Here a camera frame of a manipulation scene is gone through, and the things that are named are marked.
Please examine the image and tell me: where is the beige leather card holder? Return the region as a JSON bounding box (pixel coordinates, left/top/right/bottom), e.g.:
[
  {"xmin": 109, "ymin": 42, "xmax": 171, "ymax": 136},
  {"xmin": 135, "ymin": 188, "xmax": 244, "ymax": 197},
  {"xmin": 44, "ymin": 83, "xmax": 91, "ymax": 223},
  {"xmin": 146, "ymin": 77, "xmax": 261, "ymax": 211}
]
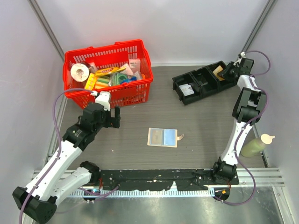
[{"xmin": 147, "ymin": 128, "xmax": 184, "ymax": 148}]

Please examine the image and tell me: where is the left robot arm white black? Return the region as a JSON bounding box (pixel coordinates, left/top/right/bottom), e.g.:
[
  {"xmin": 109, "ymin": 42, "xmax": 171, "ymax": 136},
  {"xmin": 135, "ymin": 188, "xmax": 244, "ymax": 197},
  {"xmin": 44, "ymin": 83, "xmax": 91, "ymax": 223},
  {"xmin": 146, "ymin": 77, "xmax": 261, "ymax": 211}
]
[{"xmin": 12, "ymin": 103, "xmax": 121, "ymax": 224}]

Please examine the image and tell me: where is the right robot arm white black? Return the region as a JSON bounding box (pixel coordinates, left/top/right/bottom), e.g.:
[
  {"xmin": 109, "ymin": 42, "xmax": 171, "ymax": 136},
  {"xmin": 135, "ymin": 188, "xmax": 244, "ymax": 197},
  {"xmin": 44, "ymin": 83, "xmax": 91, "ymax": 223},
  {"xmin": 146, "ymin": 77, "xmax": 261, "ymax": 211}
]
[{"xmin": 211, "ymin": 55, "xmax": 268, "ymax": 184}]

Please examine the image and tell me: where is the white card in bin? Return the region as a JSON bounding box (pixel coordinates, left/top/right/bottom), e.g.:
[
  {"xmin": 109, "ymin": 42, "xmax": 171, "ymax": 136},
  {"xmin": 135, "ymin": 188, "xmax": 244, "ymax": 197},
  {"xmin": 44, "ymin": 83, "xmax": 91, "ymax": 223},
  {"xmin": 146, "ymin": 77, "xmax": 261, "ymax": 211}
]
[{"xmin": 179, "ymin": 84, "xmax": 194, "ymax": 96}]

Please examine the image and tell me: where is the black bin right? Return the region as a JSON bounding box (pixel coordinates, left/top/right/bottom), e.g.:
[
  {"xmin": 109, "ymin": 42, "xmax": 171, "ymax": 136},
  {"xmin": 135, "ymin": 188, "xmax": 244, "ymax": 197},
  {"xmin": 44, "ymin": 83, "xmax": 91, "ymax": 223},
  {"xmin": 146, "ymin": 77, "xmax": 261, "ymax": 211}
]
[{"xmin": 206, "ymin": 61, "xmax": 236, "ymax": 92}]

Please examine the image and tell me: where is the black bin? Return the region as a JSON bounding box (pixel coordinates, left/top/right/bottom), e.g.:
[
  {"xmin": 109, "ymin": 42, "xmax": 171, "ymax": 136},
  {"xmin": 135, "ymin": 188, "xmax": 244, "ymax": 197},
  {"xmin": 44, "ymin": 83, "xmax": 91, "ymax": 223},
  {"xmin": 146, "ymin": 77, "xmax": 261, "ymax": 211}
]
[
  {"xmin": 206, "ymin": 61, "xmax": 236, "ymax": 92},
  {"xmin": 191, "ymin": 67, "xmax": 219, "ymax": 98},
  {"xmin": 172, "ymin": 72, "xmax": 203, "ymax": 105}
]

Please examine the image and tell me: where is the black bin middle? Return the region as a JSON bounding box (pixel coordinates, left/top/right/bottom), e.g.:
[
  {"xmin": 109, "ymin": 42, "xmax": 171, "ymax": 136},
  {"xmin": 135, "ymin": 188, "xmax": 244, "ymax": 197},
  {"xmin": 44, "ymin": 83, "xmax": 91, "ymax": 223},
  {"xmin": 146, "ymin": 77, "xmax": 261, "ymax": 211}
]
[{"xmin": 191, "ymin": 67, "xmax": 219, "ymax": 98}]

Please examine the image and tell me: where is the yellow green sponge pack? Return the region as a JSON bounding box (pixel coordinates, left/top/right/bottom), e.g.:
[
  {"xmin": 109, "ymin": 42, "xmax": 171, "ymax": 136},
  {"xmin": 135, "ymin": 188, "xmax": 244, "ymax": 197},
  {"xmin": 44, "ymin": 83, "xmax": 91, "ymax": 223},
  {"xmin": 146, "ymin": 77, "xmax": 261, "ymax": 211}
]
[{"xmin": 94, "ymin": 76, "xmax": 110, "ymax": 89}]

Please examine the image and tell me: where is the yellow box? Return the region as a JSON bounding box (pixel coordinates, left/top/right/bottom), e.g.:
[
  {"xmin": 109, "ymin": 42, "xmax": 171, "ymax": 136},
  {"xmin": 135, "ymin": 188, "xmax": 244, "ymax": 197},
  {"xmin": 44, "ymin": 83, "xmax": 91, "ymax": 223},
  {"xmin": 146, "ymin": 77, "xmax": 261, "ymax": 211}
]
[{"xmin": 85, "ymin": 73, "xmax": 97, "ymax": 91}]

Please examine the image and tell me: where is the green packaged item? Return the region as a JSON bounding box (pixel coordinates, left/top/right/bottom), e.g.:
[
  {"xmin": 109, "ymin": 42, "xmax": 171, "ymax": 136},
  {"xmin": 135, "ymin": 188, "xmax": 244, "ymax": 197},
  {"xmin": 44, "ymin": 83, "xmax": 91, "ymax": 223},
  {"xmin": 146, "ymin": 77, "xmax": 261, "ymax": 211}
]
[{"xmin": 109, "ymin": 72, "xmax": 132, "ymax": 86}]

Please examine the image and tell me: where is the black bin left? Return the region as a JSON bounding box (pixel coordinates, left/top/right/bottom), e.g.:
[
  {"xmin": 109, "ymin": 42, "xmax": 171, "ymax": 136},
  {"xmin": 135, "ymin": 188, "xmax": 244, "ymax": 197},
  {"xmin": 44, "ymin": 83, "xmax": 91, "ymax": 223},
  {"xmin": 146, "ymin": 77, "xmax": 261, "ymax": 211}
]
[{"xmin": 172, "ymin": 72, "xmax": 203, "ymax": 105}]

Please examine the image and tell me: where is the yellow snack bag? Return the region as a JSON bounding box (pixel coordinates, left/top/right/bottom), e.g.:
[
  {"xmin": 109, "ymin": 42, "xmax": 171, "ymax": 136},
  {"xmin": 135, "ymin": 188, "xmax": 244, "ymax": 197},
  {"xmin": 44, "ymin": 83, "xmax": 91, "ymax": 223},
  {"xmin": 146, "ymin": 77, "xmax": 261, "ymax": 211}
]
[{"xmin": 94, "ymin": 67, "xmax": 126, "ymax": 77}]

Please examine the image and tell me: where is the red plastic shopping basket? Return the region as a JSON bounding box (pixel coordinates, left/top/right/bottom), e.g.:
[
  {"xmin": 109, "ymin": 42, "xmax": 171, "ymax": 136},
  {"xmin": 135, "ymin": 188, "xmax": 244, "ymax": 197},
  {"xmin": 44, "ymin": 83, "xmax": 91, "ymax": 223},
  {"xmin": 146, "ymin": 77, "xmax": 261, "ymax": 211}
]
[{"xmin": 63, "ymin": 39, "xmax": 154, "ymax": 114}]

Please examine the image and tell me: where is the white pink box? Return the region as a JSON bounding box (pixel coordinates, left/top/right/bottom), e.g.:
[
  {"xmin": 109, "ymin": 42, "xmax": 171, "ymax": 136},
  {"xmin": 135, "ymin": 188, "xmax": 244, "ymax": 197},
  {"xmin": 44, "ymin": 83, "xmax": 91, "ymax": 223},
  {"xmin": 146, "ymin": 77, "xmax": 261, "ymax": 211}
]
[{"xmin": 128, "ymin": 58, "xmax": 141, "ymax": 73}]

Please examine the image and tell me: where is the green liquid squeeze bottle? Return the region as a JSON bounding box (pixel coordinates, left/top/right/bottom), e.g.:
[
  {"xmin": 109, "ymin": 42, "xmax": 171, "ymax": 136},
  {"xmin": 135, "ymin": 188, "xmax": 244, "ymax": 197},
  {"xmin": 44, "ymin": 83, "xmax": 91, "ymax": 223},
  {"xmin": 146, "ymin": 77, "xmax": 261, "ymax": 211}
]
[{"xmin": 241, "ymin": 134, "xmax": 276, "ymax": 158}]

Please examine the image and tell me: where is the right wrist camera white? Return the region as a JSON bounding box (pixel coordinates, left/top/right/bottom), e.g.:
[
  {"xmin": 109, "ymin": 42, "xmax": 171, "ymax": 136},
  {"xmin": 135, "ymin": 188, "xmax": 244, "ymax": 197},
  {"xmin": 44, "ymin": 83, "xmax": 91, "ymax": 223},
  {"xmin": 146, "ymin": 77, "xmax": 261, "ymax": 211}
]
[{"xmin": 234, "ymin": 51, "xmax": 246, "ymax": 67}]

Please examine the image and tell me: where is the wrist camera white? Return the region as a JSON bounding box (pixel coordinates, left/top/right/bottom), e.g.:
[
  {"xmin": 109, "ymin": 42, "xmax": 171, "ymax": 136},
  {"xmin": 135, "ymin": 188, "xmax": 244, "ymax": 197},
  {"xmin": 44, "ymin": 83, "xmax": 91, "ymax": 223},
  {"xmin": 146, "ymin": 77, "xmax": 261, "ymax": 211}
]
[
  {"xmin": 234, "ymin": 51, "xmax": 246, "ymax": 67},
  {"xmin": 91, "ymin": 91, "xmax": 111, "ymax": 111}
]

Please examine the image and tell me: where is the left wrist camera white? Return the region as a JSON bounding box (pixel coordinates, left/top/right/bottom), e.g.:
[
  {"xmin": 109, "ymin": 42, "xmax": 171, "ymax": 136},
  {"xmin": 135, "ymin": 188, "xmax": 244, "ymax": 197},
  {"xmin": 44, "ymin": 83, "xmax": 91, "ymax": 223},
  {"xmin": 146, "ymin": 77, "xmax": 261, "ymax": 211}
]
[{"xmin": 91, "ymin": 91, "xmax": 111, "ymax": 111}]

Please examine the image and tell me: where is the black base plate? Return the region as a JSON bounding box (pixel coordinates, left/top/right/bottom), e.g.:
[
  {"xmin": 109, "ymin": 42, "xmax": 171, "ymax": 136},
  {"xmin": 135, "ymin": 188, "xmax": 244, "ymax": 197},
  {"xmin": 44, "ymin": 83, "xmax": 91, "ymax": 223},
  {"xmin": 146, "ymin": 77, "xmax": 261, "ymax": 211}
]
[{"xmin": 87, "ymin": 169, "xmax": 239, "ymax": 191}]

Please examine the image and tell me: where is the white cable duct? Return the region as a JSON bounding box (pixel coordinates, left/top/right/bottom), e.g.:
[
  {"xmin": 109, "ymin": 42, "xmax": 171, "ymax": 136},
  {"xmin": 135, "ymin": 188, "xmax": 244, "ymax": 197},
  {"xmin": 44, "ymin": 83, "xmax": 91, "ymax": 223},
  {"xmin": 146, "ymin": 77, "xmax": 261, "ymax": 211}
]
[{"xmin": 70, "ymin": 188, "xmax": 215, "ymax": 198}]

